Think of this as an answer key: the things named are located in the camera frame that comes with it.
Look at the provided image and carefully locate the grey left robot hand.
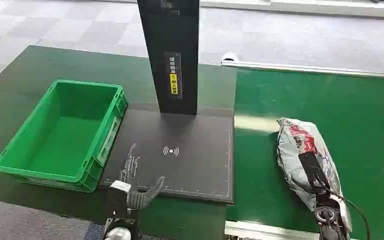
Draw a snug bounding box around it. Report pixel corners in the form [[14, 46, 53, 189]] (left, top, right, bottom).
[[105, 142, 166, 220]]

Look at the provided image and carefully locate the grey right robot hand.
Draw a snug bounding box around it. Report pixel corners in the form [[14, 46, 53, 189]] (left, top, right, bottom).
[[297, 151, 332, 201]]

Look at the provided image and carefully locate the grey plastic parcel bag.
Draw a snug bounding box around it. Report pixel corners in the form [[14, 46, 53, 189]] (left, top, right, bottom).
[[275, 117, 353, 233]]

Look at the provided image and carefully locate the green conveyor belt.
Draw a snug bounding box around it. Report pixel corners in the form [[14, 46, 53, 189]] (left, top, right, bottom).
[[225, 67, 384, 240]]

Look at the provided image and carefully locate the black scanner stand with plate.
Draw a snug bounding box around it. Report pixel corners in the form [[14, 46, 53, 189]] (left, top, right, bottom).
[[98, 0, 236, 205]]

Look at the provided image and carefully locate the green plastic crate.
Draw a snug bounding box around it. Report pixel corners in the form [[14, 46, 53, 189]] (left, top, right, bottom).
[[0, 79, 129, 194]]

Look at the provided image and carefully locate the black and yellow warning sticker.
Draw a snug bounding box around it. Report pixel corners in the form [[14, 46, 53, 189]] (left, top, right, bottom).
[[163, 51, 183, 100]]

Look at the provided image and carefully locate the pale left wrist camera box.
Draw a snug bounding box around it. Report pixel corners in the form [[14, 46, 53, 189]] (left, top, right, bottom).
[[109, 180, 133, 194]]

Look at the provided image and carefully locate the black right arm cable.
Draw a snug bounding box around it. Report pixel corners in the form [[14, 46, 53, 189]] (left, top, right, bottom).
[[313, 173, 372, 240]]

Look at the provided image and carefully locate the short silver conveyor rail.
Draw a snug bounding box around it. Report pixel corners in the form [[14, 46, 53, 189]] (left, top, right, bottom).
[[224, 220, 323, 240]]

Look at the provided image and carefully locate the long silver conveyor rail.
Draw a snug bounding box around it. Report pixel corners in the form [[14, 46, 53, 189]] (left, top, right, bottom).
[[220, 59, 384, 80]]

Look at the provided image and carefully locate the white rounded rail end cap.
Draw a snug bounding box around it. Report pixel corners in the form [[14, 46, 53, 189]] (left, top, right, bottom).
[[221, 51, 240, 64]]

